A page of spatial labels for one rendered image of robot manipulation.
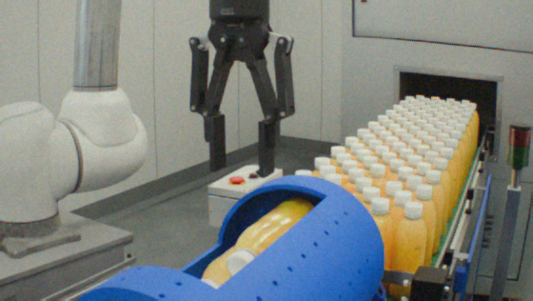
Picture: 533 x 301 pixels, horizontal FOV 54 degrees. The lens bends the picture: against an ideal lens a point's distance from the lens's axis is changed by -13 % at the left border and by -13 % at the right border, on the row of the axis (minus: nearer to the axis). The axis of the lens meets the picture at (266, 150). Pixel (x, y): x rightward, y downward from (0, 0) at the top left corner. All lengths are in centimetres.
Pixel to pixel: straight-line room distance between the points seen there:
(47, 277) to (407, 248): 72
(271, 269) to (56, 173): 55
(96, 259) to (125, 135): 26
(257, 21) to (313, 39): 513
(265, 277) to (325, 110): 522
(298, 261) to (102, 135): 57
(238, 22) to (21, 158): 53
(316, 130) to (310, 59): 71
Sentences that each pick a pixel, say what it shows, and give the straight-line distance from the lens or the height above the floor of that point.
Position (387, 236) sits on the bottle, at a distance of 123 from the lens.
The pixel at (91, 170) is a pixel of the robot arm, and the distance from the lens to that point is 116.
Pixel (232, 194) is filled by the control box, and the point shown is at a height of 109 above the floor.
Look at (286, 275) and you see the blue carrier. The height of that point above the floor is 120.
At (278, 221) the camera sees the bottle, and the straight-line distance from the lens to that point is 87.
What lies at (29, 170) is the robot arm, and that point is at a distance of 108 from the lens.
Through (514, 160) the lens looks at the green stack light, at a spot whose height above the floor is 118.
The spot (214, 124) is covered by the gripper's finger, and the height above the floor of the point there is 136.
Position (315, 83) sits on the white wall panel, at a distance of 587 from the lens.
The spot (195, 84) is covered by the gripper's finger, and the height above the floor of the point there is 141.
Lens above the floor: 151
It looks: 14 degrees down
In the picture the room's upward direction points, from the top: straight up
